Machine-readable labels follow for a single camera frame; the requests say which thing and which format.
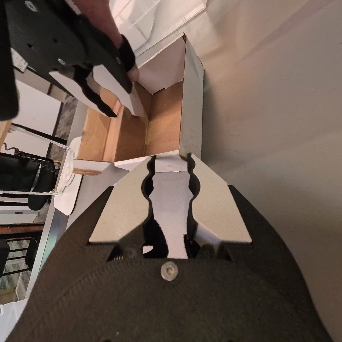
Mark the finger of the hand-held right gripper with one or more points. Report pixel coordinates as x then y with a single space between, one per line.
66 84
106 77

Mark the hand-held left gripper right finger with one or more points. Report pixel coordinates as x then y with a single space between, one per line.
221 213

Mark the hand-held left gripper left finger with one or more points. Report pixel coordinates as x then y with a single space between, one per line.
120 213

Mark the white cardboard box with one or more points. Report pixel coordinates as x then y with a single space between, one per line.
163 120

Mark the person's right hand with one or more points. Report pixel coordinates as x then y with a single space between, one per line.
101 16

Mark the white panel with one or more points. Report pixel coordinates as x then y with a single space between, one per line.
32 112

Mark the black office chair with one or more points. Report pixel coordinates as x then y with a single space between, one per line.
16 171

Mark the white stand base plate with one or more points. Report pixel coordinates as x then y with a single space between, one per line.
66 203

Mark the round white mount disc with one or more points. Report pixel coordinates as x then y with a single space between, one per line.
68 173

